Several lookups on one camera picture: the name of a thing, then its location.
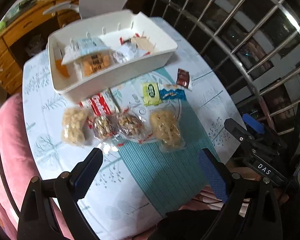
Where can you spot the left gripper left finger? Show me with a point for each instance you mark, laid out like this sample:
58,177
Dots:
84,173

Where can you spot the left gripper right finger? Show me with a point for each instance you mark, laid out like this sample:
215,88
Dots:
216,173

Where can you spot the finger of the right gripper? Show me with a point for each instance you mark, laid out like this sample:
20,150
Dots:
237,131
254,124

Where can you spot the nut cluster clear pack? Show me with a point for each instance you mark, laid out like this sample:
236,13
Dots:
104,127

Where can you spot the clear bag puffed rice cake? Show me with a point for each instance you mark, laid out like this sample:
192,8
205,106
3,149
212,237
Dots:
73,121

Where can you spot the red cookie package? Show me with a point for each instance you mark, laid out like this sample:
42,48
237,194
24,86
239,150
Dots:
101,104

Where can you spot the dark red snowflake packet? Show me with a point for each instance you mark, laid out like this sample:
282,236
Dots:
183,79

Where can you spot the blue white wafer packet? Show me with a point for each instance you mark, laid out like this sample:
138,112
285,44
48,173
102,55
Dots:
171,92

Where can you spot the green mooncake packet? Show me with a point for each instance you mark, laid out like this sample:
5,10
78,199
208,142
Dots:
151,95

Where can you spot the orange cracker clear pack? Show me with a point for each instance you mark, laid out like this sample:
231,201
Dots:
94,63

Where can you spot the light blue white pouch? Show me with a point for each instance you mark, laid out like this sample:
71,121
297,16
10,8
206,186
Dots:
78,49

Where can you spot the white red-striped snack bag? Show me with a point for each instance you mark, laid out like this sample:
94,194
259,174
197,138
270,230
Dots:
127,52

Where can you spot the orange white biscuit bar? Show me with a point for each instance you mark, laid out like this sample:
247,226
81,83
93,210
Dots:
62,69

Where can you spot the beige wafer pack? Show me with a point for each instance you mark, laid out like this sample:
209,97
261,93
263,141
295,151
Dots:
143,44

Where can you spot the pink quilt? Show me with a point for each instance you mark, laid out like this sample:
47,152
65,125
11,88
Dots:
17,159

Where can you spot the printed blue-white tablecloth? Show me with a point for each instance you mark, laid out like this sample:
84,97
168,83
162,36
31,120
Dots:
138,182

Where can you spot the wooden desk with drawers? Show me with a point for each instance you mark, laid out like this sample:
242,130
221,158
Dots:
30,29

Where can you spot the white plastic storage bin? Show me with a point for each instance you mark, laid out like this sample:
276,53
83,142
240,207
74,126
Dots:
114,29

